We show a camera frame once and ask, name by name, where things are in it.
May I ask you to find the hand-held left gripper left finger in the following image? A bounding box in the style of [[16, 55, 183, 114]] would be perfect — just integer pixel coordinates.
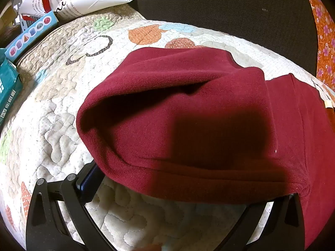
[[25, 160, 113, 251]]

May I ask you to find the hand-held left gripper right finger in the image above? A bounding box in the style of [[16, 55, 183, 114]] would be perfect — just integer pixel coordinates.
[[242, 192, 307, 251]]

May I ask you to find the dark red garment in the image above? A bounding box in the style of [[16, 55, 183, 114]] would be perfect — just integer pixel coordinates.
[[76, 47, 335, 251]]

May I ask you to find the quilted heart-patch blanket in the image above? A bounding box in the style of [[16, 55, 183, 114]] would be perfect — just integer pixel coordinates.
[[0, 6, 335, 251]]

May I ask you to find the teal cardboard box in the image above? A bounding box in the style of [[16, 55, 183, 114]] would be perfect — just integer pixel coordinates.
[[0, 58, 23, 129]]

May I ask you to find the blue shapes toy box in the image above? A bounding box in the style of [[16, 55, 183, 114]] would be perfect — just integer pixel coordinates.
[[5, 12, 59, 61]]

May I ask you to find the orange floral cloth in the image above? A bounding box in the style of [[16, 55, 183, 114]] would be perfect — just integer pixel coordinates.
[[294, 0, 335, 95]]

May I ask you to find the dark brown cushion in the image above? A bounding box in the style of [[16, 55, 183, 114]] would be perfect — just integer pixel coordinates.
[[128, 0, 318, 76]]

